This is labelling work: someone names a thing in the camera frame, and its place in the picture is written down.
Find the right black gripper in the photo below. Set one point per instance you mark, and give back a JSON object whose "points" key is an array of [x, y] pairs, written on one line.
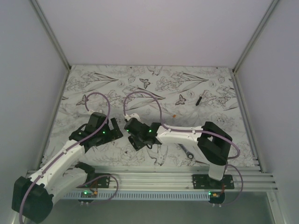
{"points": [[138, 144]]}

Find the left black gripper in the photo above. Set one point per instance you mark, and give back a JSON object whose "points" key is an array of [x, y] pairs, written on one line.
{"points": [[113, 134]]}

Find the black fuse box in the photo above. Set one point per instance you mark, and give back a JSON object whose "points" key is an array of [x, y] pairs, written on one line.
{"points": [[136, 143]]}

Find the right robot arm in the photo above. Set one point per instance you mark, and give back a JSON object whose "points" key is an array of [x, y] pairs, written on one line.
{"points": [[209, 144]]}

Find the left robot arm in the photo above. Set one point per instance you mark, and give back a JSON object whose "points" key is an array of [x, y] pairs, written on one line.
{"points": [[35, 196]]}

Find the silver ratchet wrench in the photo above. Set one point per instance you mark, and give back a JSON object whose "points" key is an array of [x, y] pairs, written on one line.
{"points": [[189, 155]]}

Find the floral patterned mat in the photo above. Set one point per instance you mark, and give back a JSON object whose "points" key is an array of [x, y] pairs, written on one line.
{"points": [[153, 92]]}

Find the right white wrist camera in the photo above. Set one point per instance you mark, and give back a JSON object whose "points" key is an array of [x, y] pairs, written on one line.
{"points": [[133, 115]]}

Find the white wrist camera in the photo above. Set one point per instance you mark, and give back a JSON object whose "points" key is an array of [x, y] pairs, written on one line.
{"points": [[133, 115], [90, 111]]}

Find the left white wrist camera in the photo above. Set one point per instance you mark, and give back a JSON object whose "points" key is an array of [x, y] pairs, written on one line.
{"points": [[90, 111]]}

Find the aluminium rail frame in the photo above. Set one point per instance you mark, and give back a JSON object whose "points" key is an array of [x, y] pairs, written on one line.
{"points": [[180, 178]]}

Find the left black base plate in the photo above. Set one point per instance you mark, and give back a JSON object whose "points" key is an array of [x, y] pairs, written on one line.
{"points": [[96, 180]]}

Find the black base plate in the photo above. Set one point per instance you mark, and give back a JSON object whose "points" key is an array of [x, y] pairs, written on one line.
{"points": [[96, 180], [203, 181]]}

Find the grey slotted cable duct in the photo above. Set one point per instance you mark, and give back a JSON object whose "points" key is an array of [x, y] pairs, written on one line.
{"points": [[140, 195]]}

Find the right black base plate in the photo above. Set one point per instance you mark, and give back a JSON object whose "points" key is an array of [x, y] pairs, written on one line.
{"points": [[203, 181]]}

